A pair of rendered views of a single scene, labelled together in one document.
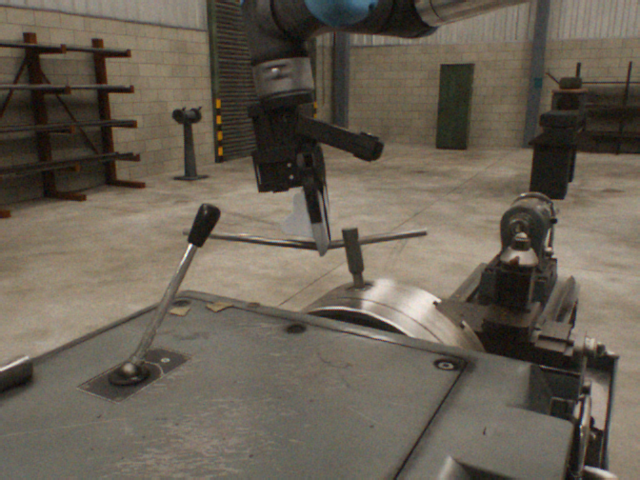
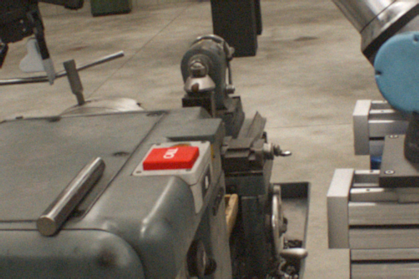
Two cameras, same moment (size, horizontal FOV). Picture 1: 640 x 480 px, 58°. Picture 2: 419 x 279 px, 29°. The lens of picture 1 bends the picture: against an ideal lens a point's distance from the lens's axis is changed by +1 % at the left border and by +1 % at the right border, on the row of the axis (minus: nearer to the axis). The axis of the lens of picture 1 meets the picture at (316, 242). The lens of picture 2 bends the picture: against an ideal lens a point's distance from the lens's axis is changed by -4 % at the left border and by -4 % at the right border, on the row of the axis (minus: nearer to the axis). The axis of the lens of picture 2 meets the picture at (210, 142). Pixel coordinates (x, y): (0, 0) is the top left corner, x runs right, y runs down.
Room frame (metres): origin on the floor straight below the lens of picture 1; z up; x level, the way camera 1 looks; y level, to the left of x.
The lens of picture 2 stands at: (-0.72, 0.21, 1.54)
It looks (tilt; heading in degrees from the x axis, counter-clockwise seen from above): 15 degrees down; 341
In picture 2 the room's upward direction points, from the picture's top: 5 degrees counter-clockwise
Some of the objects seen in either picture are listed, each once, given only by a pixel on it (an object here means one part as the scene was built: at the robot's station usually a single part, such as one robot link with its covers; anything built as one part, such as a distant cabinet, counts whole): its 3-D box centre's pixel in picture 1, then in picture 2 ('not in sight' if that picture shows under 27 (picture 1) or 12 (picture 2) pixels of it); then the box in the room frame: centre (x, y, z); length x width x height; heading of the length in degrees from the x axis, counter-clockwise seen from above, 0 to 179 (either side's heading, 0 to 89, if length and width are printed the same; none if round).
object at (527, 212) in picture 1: (522, 243); (205, 85); (1.77, -0.66, 1.01); 0.30 x 0.20 x 0.29; 151
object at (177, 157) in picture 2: not in sight; (171, 160); (0.22, -0.06, 1.26); 0.06 x 0.06 x 0.02; 61
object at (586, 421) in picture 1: (572, 419); (269, 220); (1.18, -0.59, 0.75); 0.27 x 0.10 x 0.23; 151
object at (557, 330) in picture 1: (485, 327); (181, 155); (1.26, -0.40, 0.95); 0.43 x 0.17 x 0.05; 61
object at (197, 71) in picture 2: (521, 240); (197, 70); (1.22, -0.45, 1.17); 0.04 x 0.04 x 0.03
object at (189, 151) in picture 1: (189, 143); not in sight; (9.30, 2.04, 0.57); 0.47 x 0.37 x 1.14; 153
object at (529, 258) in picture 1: (519, 254); (198, 82); (1.22, -0.45, 1.13); 0.08 x 0.08 x 0.03
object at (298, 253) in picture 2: (599, 475); (292, 253); (1.06, -0.60, 0.69); 0.08 x 0.03 x 0.03; 61
